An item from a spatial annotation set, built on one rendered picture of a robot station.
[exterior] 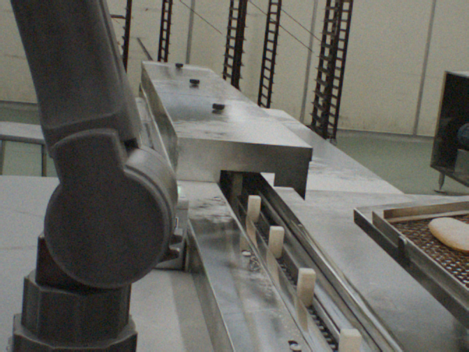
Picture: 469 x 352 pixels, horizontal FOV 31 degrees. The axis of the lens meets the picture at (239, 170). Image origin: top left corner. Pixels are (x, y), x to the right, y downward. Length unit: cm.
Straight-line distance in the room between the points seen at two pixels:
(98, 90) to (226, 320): 21
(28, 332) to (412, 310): 41
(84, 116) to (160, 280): 35
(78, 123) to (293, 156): 63
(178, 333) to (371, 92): 737
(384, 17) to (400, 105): 83
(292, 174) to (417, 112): 710
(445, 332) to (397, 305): 7
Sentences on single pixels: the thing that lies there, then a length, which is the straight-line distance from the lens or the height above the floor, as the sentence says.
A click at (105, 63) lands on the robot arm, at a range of 54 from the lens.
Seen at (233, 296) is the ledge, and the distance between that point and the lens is 70.
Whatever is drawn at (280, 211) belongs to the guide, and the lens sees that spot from 103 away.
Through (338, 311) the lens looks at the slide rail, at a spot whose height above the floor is 85.
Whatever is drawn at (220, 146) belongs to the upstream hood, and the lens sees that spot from 111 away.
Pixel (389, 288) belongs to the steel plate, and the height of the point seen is 82.
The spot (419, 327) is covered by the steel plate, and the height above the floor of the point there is 82.
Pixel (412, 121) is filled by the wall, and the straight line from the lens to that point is 822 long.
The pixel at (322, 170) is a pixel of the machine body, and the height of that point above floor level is 82.
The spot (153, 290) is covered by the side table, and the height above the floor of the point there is 82.
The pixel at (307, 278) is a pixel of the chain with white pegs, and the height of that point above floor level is 86.
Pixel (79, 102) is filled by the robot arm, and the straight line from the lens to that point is 54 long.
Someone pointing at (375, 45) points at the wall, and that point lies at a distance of 802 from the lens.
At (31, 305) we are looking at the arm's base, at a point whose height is 89.
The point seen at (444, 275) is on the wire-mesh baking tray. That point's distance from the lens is 72.
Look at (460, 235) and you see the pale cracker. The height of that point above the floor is 91.
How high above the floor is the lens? 109
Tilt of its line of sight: 11 degrees down
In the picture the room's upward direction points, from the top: 6 degrees clockwise
